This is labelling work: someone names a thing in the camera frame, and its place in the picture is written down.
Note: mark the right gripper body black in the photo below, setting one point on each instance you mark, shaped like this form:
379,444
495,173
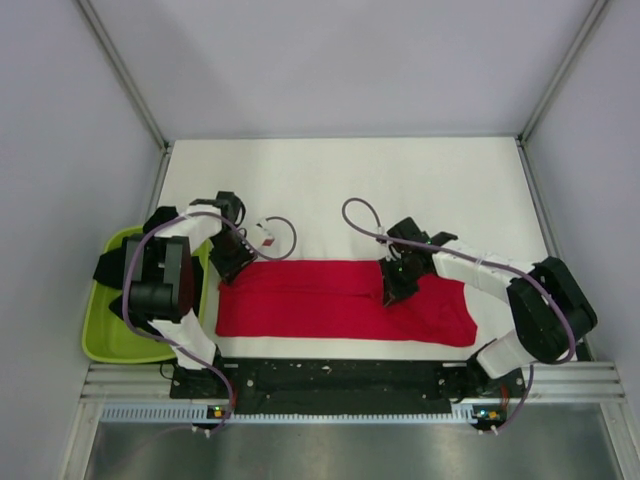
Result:
401,277

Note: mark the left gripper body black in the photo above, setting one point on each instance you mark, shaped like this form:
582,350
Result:
230,251

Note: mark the red t shirt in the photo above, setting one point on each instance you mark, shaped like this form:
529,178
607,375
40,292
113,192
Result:
340,299

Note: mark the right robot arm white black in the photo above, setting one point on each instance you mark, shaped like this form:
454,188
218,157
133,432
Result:
549,310

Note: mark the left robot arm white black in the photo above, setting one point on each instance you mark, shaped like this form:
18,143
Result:
165,273

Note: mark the green plastic bin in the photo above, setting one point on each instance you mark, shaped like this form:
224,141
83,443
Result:
107,339

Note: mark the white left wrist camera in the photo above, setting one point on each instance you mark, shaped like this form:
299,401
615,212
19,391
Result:
260,235

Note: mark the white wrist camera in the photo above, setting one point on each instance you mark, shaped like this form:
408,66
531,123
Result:
260,235
382,237

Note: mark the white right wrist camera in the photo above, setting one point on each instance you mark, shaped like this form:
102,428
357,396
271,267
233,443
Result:
382,237

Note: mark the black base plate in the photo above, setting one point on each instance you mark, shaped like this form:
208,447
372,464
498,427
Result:
337,387

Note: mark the aluminium side rail right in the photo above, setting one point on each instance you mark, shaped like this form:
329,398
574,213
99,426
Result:
551,242

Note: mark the aluminium frame post right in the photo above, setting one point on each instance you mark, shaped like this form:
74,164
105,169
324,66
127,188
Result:
587,30

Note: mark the aluminium frame post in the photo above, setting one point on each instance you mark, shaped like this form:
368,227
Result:
121,72
587,30

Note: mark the aluminium frame post left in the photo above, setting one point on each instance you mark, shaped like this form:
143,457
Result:
121,72

